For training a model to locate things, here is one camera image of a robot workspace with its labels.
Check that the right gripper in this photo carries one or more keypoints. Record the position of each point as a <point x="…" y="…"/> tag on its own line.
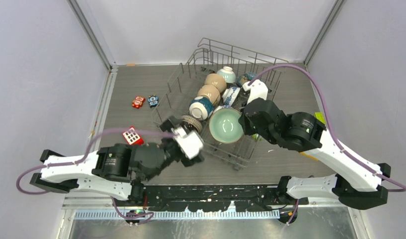
<point x="247" y="129"/>

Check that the green owl toy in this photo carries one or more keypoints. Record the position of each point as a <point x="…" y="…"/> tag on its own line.
<point x="256" y="137"/>

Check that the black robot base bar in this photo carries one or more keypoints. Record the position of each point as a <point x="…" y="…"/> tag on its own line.
<point x="246" y="198"/>

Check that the brown ribbed bowl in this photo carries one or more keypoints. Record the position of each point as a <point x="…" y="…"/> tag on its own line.
<point x="193" y="122"/>

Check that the light green striped bowl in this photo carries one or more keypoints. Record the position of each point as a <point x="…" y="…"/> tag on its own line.
<point x="228" y="74"/>

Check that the beige bowl lower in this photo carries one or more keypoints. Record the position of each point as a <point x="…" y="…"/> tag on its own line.
<point x="211" y="92"/>

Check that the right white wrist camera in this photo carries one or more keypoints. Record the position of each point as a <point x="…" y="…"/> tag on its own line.
<point x="257" y="89"/>

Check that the green blue toy car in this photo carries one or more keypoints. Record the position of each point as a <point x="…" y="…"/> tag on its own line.
<point x="320" y="117"/>

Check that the dark teal painted bowl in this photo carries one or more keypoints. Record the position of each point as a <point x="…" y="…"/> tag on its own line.
<point x="246" y="77"/>

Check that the yellow toy block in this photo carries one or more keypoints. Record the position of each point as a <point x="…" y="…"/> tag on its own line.
<point x="309" y="156"/>

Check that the beige bowl upper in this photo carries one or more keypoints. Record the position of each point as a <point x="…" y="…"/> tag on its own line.
<point x="217" y="81"/>

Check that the blue floral white bowl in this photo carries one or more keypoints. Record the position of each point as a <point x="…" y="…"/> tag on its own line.
<point x="230" y="95"/>

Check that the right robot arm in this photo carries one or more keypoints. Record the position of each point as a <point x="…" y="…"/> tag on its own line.
<point x="353" y="185"/>

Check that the pale green celadon bowl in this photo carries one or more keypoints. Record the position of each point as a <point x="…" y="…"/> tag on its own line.
<point x="224" y="126"/>

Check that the red owl toy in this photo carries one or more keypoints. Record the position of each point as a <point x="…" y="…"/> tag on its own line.
<point x="138" y="102"/>

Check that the beige bowl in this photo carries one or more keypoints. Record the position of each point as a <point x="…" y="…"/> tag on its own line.
<point x="211" y="92"/>
<point x="217" y="81"/>

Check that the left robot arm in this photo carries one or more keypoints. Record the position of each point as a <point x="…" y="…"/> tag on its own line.
<point x="120" y="170"/>

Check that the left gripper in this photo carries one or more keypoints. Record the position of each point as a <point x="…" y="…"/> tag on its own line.
<point x="171" y="122"/>

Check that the teal and white bowl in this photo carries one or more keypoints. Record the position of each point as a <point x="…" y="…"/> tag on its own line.
<point x="201" y="108"/>

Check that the red toy block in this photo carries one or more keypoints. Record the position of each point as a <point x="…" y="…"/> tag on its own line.
<point x="132" y="137"/>

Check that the grey wire dish rack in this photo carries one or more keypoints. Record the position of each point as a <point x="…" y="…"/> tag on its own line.
<point x="209" y="57"/>

